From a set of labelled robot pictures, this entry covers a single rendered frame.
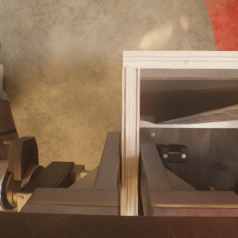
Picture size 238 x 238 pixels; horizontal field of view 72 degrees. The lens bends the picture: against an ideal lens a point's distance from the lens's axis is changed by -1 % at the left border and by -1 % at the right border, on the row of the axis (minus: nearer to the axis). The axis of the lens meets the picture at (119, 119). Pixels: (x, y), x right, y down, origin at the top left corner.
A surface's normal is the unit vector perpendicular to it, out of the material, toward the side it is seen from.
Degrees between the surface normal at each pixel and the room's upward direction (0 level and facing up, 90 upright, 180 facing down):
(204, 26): 0
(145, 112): 0
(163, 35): 0
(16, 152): 23
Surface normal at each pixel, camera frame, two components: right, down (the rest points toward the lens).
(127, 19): -0.03, 0.11
